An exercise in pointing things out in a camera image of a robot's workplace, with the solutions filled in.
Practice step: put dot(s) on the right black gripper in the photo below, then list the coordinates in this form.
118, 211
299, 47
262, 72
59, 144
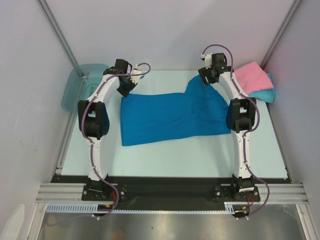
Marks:
204, 75

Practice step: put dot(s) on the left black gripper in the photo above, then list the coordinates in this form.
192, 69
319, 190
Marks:
126, 93

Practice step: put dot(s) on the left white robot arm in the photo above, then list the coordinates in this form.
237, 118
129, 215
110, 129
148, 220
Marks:
94, 124

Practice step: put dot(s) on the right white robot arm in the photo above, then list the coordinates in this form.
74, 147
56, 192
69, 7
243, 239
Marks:
240, 120

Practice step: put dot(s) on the pink folded t shirt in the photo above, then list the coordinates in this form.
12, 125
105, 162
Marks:
252, 78

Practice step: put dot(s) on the teal transparent plastic bin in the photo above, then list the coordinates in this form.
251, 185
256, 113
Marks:
82, 82

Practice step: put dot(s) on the light blue folded t shirt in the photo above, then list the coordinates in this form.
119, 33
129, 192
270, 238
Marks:
266, 95

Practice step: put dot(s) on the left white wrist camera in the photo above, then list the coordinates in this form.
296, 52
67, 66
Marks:
136, 74

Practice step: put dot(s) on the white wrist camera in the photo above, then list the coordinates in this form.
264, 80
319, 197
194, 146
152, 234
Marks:
136, 74
207, 58

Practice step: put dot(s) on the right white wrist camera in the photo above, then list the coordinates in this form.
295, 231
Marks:
207, 58

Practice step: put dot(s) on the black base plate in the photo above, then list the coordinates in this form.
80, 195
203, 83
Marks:
179, 194

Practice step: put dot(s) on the right aluminium corner post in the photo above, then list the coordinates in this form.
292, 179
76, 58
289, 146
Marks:
293, 9

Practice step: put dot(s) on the aluminium corner post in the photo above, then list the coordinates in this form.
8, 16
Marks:
49, 15
293, 9

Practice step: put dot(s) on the left aluminium corner post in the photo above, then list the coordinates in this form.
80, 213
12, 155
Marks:
49, 15

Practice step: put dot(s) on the white slotted cable duct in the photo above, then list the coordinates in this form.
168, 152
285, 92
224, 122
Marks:
95, 208

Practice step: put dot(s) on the aluminium front rail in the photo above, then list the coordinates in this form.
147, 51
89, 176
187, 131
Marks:
72, 193

